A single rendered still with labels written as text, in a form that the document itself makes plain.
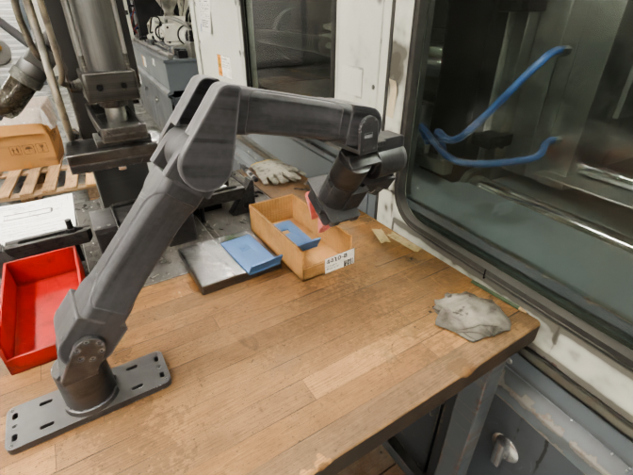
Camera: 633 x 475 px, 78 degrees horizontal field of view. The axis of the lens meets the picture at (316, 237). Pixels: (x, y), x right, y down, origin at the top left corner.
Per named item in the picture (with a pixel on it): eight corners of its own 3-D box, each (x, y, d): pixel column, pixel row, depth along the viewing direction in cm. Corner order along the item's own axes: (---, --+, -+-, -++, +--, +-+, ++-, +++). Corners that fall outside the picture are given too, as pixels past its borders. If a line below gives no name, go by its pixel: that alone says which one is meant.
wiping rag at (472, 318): (413, 315, 71) (474, 354, 61) (414, 302, 70) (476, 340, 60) (463, 288, 78) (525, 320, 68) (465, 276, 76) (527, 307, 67)
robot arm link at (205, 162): (353, 99, 64) (159, 68, 46) (392, 108, 57) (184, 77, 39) (337, 171, 69) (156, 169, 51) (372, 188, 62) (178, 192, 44)
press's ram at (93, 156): (77, 191, 73) (14, 8, 58) (67, 153, 92) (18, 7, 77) (174, 172, 81) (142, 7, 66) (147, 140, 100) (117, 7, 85)
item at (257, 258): (252, 279, 75) (251, 266, 74) (220, 244, 86) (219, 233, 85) (284, 267, 79) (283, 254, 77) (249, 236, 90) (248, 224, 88)
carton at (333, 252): (302, 285, 78) (302, 253, 74) (251, 233, 96) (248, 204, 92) (353, 266, 84) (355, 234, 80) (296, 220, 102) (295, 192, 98)
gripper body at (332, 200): (332, 177, 76) (346, 152, 70) (357, 220, 72) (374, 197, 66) (303, 184, 73) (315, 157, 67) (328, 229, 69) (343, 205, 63)
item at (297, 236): (293, 257, 84) (293, 246, 83) (264, 228, 96) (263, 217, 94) (320, 249, 88) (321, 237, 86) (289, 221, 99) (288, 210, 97)
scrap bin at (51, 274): (11, 376, 58) (-6, 347, 55) (15, 287, 76) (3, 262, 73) (100, 344, 64) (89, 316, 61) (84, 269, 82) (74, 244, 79)
